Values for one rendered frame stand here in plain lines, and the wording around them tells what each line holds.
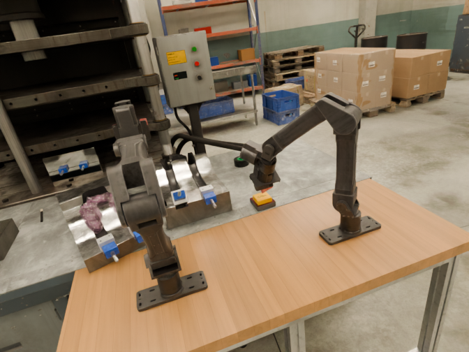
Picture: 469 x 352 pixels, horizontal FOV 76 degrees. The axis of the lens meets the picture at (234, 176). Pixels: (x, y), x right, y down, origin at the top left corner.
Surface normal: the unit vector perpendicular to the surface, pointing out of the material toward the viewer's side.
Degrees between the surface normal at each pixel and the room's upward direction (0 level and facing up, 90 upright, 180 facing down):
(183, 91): 90
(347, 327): 0
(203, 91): 90
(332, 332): 0
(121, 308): 0
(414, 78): 90
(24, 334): 90
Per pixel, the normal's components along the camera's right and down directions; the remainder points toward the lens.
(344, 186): -0.48, 0.24
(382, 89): 0.26, 0.25
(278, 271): -0.13, -0.89
